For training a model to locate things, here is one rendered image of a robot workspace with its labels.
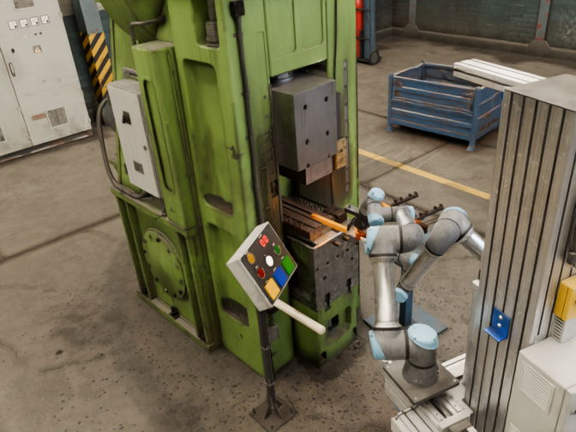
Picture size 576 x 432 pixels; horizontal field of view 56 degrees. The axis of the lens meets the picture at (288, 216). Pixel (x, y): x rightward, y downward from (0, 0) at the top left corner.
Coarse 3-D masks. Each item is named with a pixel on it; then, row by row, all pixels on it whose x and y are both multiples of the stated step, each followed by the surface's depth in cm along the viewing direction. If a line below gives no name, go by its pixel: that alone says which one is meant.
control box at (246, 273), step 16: (256, 240) 252; (272, 240) 262; (240, 256) 240; (256, 256) 248; (272, 256) 257; (240, 272) 241; (256, 272) 244; (272, 272) 253; (256, 288) 242; (256, 304) 248; (272, 304) 245
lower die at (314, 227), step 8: (288, 200) 327; (288, 208) 317; (304, 208) 316; (312, 208) 315; (288, 216) 311; (296, 216) 309; (304, 216) 308; (328, 216) 306; (296, 224) 304; (304, 224) 302; (312, 224) 300; (320, 224) 300; (296, 232) 304; (304, 232) 298; (312, 232) 296; (320, 232) 301; (312, 240) 299
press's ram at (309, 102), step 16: (304, 80) 273; (320, 80) 271; (288, 96) 256; (304, 96) 258; (320, 96) 266; (288, 112) 260; (304, 112) 262; (320, 112) 270; (336, 112) 279; (288, 128) 265; (304, 128) 265; (320, 128) 273; (336, 128) 282; (288, 144) 270; (304, 144) 269; (320, 144) 277; (336, 144) 287; (288, 160) 275; (304, 160) 273; (320, 160) 282
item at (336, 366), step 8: (360, 336) 361; (352, 344) 355; (360, 344) 355; (344, 352) 349; (352, 352) 349; (360, 352) 348; (304, 360) 345; (336, 360) 343; (344, 360) 343; (352, 360) 343; (304, 368) 340; (312, 368) 340; (328, 368) 338; (336, 368) 338; (344, 368) 338; (304, 376) 334; (312, 376) 333; (320, 376) 333; (328, 376) 332; (336, 376) 332
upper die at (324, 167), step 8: (328, 160) 286; (280, 168) 291; (288, 168) 286; (312, 168) 279; (320, 168) 284; (328, 168) 289; (288, 176) 288; (296, 176) 283; (304, 176) 278; (312, 176) 281; (320, 176) 286
